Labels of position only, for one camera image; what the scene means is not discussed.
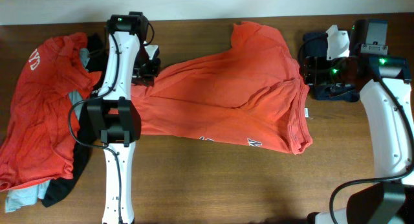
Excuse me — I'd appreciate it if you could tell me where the orange soccer t-shirt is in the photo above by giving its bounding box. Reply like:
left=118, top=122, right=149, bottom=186
left=131, top=21, right=312, bottom=154

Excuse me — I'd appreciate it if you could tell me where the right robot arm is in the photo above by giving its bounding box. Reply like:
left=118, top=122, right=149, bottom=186
left=304, top=54, right=413, bottom=223

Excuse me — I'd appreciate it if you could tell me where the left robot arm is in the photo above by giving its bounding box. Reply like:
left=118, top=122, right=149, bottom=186
left=87, top=12, right=160, bottom=223

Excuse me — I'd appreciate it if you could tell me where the folded navy blue garment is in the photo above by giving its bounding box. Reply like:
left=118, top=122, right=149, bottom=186
left=297, top=32, right=360, bottom=102

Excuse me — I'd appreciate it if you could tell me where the black garment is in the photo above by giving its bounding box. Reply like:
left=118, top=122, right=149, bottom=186
left=41, top=33, right=108, bottom=207

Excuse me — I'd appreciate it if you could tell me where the red mesh jersey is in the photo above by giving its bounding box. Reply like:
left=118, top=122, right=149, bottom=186
left=1, top=32, right=101, bottom=191

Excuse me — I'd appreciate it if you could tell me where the light blue garment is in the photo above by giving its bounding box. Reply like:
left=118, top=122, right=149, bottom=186
left=5, top=48, right=90, bottom=213

